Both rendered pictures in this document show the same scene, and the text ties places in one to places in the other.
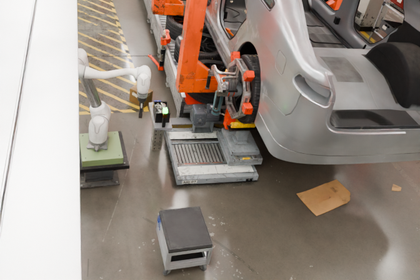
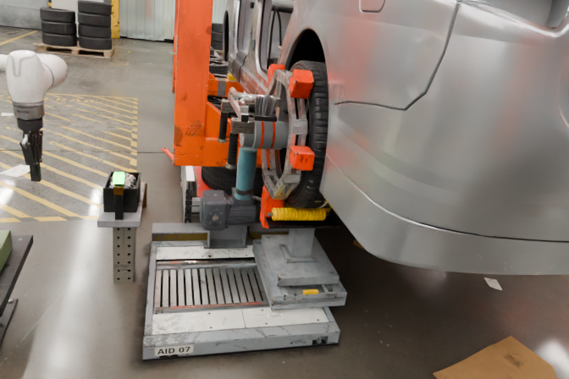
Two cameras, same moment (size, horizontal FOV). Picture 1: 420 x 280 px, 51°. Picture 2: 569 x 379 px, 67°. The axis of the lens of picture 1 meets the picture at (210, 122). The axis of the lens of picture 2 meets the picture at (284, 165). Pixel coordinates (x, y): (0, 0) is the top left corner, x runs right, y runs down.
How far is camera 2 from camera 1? 2.46 m
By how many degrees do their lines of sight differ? 17
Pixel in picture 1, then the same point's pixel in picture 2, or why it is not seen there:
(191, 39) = (190, 49)
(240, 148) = (296, 270)
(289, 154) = (428, 243)
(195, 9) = not seen: outside the picture
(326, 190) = (498, 364)
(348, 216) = not seen: outside the picture
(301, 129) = (468, 136)
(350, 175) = (533, 326)
